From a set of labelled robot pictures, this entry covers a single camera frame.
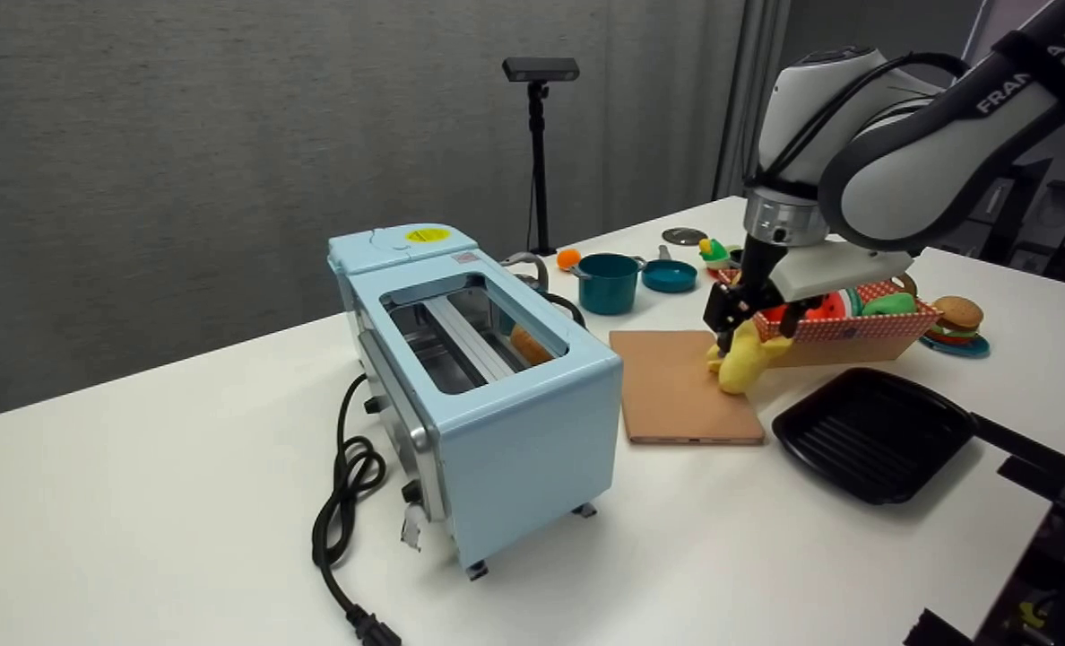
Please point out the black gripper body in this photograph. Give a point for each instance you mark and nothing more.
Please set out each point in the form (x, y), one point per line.
(755, 275)

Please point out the yellow toy banana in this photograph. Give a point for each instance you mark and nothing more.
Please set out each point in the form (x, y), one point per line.
(749, 365)

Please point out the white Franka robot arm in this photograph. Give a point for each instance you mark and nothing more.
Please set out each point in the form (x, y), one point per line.
(913, 129)

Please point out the green toy vegetable in bowl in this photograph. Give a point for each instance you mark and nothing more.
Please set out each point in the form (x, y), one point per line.
(712, 249)

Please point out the wooden cutting board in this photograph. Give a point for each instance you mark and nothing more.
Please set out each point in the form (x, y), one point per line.
(677, 397)

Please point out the teal toy pot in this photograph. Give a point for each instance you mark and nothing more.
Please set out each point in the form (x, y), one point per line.
(608, 287)

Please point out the green toy pepper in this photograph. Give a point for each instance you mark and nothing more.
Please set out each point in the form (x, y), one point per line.
(891, 306)

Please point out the small orange toy fruit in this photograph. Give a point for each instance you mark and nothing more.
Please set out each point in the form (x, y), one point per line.
(567, 261)

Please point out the toy burger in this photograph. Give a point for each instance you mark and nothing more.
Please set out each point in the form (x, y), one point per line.
(958, 318)

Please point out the teal toy plate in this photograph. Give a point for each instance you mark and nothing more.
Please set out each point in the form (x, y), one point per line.
(962, 350)

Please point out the round metal table grommet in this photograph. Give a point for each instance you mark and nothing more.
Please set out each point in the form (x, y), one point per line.
(682, 236)

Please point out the red checkered cardboard basket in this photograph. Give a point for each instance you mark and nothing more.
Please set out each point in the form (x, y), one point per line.
(855, 343)

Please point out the black ribbed grill tray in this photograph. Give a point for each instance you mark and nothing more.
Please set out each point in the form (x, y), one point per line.
(873, 434)

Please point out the light blue toaster oven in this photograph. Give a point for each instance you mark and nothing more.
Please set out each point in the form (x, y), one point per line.
(518, 441)

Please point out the black tape strip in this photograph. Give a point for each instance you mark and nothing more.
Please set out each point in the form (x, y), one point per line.
(936, 630)
(1027, 445)

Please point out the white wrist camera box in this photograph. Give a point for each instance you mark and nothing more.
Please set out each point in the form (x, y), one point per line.
(838, 275)

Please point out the black camera on tripod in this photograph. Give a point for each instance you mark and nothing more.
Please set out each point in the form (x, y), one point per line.
(540, 71)

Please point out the black robot mount stand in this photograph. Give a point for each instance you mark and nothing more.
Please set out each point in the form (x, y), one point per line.
(1064, 560)

